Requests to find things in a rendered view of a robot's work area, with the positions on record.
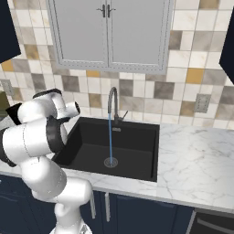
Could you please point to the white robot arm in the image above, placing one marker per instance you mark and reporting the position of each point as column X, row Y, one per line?
column 36, row 143

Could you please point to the dark grey sink faucet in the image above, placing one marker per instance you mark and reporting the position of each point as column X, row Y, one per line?
column 116, row 117

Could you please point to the dark grey faucet lever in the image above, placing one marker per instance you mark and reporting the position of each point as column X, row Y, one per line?
column 124, row 114

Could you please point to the blue water stream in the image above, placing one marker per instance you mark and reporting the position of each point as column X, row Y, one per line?
column 110, row 137

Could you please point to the black sink basin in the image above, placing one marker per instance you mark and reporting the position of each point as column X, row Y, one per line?
column 134, row 143

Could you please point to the grey sink drain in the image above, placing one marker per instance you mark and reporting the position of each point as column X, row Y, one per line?
column 111, row 162

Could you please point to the navy base cupboard door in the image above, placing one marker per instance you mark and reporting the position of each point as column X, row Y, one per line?
column 98, row 219
column 146, row 216
column 18, row 207

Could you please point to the olive green object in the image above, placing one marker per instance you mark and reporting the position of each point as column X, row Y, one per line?
column 3, row 105

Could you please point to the black dishwasher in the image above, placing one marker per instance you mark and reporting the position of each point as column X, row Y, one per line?
column 213, row 224

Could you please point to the grey wall socket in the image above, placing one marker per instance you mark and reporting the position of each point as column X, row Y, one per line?
column 202, row 103

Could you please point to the navy wall cupboard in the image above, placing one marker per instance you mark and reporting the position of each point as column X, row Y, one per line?
column 7, row 30
column 228, row 51

